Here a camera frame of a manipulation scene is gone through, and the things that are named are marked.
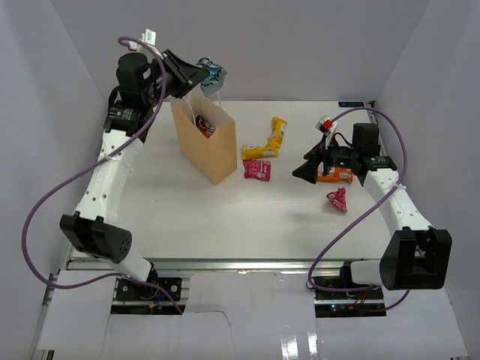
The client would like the yellow snack bar upper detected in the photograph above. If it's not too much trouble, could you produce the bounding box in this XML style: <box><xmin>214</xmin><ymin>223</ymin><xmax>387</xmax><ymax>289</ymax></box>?
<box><xmin>269</xmin><ymin>117</ymin><xmax>287</xmax><ymax>148</ymax></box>

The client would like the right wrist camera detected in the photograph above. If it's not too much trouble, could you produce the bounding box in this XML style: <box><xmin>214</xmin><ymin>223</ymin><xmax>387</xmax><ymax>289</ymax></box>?
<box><xmin>315</xmin><ymin>115</ymin><xmax>338</xmax><ymax>138</ymax></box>

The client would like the orange snack packet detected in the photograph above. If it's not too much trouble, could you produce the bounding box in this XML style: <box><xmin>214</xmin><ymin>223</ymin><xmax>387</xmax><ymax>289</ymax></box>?
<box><xmin>317</xmin><ymin>167</ymin><xmax>354</xmax><ymax>184</ymax></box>

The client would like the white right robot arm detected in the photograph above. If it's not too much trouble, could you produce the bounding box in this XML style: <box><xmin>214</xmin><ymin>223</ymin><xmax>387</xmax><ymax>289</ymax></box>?
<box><xmin>292</xmin><ymin>118</ymin><xmax>452</xmax><ymax>299</ymax></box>

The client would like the yellow snack bar lower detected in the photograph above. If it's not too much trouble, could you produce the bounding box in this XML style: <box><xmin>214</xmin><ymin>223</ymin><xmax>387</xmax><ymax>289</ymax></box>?
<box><xmin>241</xmin><ymin>140</ymin><xmax>279</xmax><ymax>161</ymax></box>

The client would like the large orange mango snack bag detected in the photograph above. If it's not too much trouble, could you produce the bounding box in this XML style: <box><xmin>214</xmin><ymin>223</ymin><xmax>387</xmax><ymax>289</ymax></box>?
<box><xmin>199</xmin><ymin>127</ymin><xmax>215</xmax><ymax>139</ymax></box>

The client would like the silver blue snack packet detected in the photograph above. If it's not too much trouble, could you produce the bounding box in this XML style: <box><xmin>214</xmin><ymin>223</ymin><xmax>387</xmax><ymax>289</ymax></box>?
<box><xmin>196</xmin><ymin>57</ymin><xmax>227</xmax><ymax>97</ymax></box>

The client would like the brown paper bag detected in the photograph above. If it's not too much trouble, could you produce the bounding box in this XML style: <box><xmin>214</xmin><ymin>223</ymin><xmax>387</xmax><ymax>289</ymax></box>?
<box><xmin>170</xmin><ymin>87</ymin><xmax>238</xmax><ymax>185</ymax></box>

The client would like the white front cover sheet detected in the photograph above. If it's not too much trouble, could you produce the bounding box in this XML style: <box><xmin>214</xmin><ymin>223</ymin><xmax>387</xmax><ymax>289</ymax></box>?
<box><xmin>37</xmin><ymin>272</ymin><xmax>467</xmax><ymax>359</ymax></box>

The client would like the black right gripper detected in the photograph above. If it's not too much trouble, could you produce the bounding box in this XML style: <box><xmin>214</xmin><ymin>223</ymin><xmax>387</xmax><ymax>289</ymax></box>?
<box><xmin>293</xmin><ymin>135</ymin><xmax>360</xmax><ymax>184</ymax></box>

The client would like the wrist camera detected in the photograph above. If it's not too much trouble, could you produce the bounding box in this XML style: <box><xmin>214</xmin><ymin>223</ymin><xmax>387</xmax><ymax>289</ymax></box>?
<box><xmin>127</xmin><ymin>28</ymin><xmax>157</xmax><ymax>52</ymax></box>
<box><xmin>315</xmin><ymin>115</ymin><xmax>338</xmax><ymax>138</ymax></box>

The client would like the dark purple candy packet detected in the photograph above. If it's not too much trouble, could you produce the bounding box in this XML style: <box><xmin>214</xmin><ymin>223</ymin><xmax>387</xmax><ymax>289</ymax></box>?
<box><xmin>195</xmin><ymin>115</ymin><xmax>216</xmax><ymax>131</ymax></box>

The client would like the aluminium front rail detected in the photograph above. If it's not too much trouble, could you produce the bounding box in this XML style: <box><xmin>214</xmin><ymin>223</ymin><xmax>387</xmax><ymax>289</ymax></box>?
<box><xmin>66</xmin><ymin>256</ymin><xmax>350</xmax><ymax>272</ymax></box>

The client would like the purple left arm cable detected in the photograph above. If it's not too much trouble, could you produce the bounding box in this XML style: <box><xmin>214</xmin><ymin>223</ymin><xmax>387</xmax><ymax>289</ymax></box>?
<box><xmin>21</xmin><ymin>36</ymin><xmax>187</xmax><ymax>314</ymax></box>

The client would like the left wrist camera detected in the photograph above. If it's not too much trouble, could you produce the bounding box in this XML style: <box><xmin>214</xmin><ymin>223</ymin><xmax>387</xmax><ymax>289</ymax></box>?
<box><xmin>127</xmin><ymin>28</ymin><xmax>157</xmax><ymax>52</ymax></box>

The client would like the pink square snack packet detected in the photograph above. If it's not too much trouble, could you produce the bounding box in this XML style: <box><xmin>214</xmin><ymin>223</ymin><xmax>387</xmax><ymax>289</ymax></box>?
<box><xmin>243</xmin><ymin>159</ymin><xmax>272</xmax><ymax>182</ymax></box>

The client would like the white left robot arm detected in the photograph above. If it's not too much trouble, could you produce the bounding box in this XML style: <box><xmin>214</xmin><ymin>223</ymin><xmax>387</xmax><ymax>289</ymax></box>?
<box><xmin>59</xmin><ymin>50</ymin><xmax>209</xmax><ymax>299</ymax></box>

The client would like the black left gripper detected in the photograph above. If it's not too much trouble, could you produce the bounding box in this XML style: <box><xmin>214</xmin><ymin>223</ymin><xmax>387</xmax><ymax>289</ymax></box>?
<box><xmin>142</xmin><ymin>49</ymin><xmax>209</xmax><ymax>107</ymax></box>

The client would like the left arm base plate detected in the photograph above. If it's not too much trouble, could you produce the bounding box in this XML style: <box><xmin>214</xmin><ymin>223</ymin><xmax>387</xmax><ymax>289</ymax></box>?
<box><xmin>111</xmin><ymin>277</ymin><xmax>185</xmax><ymax>315</ymax></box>

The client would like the small red triangular snack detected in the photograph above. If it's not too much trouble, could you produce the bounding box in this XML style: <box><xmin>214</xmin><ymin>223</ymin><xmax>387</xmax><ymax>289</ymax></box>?
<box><xmin>326</xmin><ymin>187</ymin><xmax>347</xmax><ymax>213</ymax></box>

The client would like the yellow snack bar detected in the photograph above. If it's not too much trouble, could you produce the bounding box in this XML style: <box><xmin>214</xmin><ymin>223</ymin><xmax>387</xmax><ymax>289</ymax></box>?
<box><xmin>241</xmin><ymin>140</ymin><xmax>279</xmax><ymax>161</ymax></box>
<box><xmin>269</xmin><ymin>117</ymin><xmax>287</xmax><ymax>148</ymax></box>

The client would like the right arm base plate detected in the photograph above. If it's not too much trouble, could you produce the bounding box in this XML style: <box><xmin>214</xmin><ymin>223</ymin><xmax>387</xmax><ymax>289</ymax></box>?
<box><xmin>306</xmin><ymin>282</ymin><xmax>386</xmax><ymax>319</ymax></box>

